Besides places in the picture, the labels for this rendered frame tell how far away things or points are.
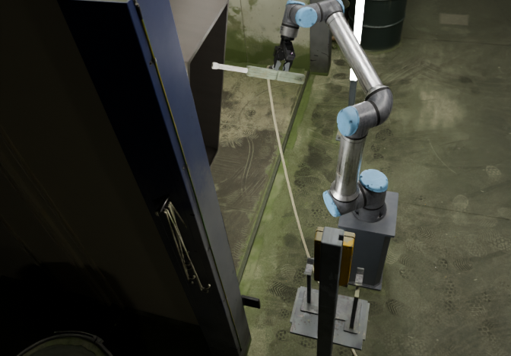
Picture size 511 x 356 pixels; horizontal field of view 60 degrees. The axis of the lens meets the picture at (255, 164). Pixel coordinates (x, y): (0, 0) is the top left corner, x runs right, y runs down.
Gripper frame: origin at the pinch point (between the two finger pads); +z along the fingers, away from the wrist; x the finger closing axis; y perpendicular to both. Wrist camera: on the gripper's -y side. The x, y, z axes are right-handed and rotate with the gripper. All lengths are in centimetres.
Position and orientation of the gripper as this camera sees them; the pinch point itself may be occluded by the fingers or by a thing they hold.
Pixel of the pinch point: (279, 76)
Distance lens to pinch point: 232.7
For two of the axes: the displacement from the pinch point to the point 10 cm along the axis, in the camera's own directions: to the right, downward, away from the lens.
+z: -2.2, 9.0, 3.7
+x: -9.4, -0.9, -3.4
